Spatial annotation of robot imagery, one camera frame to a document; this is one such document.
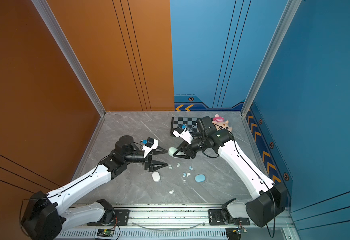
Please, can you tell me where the left aluminium corner post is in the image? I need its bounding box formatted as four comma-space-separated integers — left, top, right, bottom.
32, 0, 106, 117

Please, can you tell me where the pink plush toy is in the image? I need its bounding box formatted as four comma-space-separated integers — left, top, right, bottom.
212, 114, 233, 132

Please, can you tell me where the right aluminium corner post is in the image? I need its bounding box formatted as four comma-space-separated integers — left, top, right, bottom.
241, 0, 302, 117

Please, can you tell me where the white earbud case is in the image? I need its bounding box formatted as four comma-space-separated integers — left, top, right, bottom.
152, 172, 160, 183

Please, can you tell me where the aluminium corner post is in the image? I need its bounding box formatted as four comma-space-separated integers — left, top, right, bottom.
32, 0, 106, 117
241, 0, 302, 117

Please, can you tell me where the blue earbud case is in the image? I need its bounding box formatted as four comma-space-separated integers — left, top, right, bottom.
195, 174, 206, 183

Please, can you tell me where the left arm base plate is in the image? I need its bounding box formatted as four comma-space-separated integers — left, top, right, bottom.
86, 210, 130, 226

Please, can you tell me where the right green circuit board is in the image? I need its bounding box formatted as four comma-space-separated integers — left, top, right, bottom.
233, 227, 248, 235

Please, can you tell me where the left green circuit board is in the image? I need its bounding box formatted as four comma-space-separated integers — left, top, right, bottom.
96, 229, 115, 239

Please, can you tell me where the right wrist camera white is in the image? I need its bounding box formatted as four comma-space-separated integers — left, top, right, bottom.
172, 125, 194, 144

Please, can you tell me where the mint green earbud case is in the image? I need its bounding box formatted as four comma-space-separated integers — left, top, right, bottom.
168, 147, 178, 157

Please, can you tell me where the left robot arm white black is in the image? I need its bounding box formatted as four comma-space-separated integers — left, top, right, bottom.
20, 136, 168, 240

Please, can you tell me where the green circuit board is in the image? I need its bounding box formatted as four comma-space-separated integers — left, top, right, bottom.
233, 227, 248, 235
96, 229, 115, 239

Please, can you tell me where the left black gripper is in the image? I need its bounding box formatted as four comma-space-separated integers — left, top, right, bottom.
124, 144, 168, 173

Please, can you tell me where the black grey checkerboard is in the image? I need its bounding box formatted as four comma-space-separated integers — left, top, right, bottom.
170, 117, 199, 137

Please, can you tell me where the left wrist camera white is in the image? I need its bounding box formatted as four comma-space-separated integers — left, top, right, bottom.
142, 138, 158, 158

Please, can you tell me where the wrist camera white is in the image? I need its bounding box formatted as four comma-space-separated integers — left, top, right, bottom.
172, 125, 194, 144
142, 138, 158, 158

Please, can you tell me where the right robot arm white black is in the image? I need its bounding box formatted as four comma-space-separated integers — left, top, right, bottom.
170, 116, 288, 228

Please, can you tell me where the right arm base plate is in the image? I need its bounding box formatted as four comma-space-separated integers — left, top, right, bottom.
208, 209, 250, 226

